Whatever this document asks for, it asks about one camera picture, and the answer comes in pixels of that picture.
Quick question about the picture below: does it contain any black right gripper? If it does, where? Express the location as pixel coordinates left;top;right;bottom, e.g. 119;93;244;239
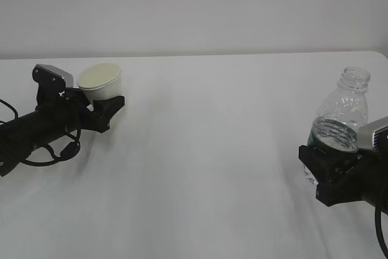
298;145;387;207

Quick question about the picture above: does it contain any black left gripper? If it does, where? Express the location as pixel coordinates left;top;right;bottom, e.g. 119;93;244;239
36;88;125;133

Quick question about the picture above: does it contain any white paper cup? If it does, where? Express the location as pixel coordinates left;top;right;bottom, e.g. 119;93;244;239
77;62;122;103

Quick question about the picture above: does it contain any clear plastic water bottle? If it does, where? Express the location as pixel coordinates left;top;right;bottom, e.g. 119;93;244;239
301;66;372;185

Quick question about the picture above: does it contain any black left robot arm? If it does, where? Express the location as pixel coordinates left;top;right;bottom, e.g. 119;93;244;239
1;89;125;177

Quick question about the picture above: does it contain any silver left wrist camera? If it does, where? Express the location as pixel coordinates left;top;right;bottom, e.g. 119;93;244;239
32;64;74;94

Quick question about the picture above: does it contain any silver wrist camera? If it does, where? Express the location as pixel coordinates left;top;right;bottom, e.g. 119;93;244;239
32;64;74;94
356;117;387;152

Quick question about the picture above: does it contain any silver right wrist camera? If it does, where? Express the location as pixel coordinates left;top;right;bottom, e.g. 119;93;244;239
356;117;387;152

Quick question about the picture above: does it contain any black left camera cable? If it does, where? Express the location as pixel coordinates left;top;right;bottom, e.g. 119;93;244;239
0;98;82;167

